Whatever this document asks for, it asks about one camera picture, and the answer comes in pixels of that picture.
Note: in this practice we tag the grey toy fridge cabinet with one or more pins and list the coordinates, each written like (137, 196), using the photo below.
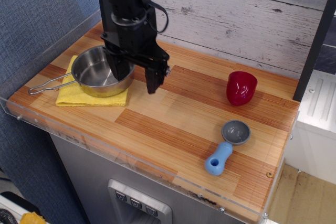
(113, 193)

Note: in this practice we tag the blue and grey spoon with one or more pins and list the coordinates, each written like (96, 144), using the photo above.
(234, 132)

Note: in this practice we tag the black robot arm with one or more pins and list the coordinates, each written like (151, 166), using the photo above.
(128, 12)

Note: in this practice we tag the yellow folded cloth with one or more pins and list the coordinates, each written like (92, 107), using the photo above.
(72, 95)

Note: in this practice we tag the clear acrylic guard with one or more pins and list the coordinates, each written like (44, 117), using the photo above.
(169, 135)

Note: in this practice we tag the right black post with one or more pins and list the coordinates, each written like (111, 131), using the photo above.
(316, 46)

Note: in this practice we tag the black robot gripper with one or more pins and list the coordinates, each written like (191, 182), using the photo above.
(136, 44)

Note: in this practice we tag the white plastic sink unit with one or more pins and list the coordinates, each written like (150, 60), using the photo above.
(311, 146)

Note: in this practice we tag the stainless steel pan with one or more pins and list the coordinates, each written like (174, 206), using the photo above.
(91, 72)

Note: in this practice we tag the red plastic pepper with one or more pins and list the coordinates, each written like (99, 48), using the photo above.
(241, 87)

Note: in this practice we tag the yellow and black object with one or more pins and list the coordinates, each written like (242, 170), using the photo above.
(27, 218)

